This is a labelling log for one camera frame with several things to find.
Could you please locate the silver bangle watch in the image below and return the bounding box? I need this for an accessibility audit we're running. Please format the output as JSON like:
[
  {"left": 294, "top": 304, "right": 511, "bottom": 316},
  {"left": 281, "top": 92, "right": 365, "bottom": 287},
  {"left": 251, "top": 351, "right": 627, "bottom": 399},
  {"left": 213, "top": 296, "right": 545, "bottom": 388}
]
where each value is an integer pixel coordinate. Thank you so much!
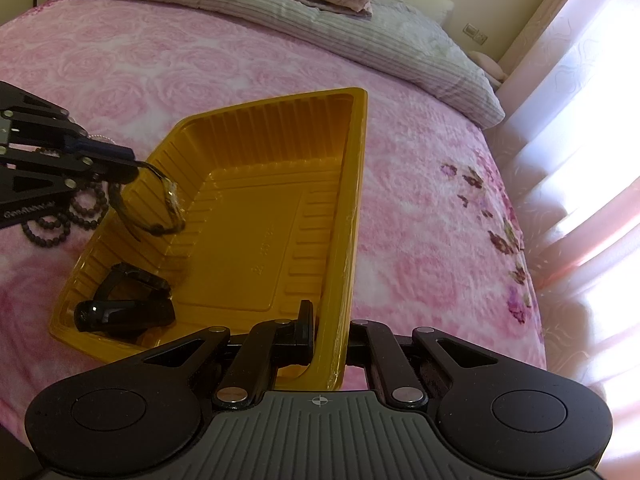
[{"left": 106, "top": 160, "right": 186, "bottom": 242}]

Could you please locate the pink cushion by curtain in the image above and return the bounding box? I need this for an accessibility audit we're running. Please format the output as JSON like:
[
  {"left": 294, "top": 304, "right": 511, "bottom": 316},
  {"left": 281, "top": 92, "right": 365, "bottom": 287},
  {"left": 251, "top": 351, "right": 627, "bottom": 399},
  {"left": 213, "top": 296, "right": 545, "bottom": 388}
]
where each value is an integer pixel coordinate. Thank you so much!
[{"left": 468, "top": 51, "right": 508, "bottom": 87}]

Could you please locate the yellow plastic tray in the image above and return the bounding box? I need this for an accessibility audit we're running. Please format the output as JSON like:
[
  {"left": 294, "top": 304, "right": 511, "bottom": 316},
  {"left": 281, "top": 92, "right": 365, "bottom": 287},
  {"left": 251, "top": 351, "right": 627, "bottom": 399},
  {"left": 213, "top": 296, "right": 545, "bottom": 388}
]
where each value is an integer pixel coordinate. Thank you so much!
[{"left": 49, "top": 88, "right": 368, "bottom": 391}]

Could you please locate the wall power socket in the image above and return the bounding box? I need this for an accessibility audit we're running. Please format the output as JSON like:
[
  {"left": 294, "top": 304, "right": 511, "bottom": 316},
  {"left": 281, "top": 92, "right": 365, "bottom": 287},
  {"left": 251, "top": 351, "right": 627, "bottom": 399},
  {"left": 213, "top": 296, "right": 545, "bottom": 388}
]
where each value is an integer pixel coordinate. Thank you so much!
[{"left": 462, "top": 23, "right": 488, "bottom": 46}]

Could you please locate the grey striped quilt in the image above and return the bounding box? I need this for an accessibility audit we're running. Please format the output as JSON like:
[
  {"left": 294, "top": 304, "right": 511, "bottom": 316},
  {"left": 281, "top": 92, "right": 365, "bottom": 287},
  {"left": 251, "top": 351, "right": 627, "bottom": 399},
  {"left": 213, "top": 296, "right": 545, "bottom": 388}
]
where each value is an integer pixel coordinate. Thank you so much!
[{"left": 48, "top": 0, "right": 507, "bottom": 130}]

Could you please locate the pink sheer curtain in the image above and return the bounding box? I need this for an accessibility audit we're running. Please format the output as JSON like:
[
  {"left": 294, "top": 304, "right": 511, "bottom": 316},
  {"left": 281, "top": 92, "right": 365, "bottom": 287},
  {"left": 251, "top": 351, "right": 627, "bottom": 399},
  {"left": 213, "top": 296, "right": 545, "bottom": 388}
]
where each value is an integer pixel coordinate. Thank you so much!
[{"left": 487, "top": 0, "right": 639, "bottom": 479}]

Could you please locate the dark brown bead necklace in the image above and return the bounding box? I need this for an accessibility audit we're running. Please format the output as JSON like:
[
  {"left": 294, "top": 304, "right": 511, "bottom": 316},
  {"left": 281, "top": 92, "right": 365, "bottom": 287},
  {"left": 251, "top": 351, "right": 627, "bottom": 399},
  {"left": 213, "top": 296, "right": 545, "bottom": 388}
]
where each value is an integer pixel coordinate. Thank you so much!
[{"left": 20, "top": 181, "right": 111, "bottom": 250}]

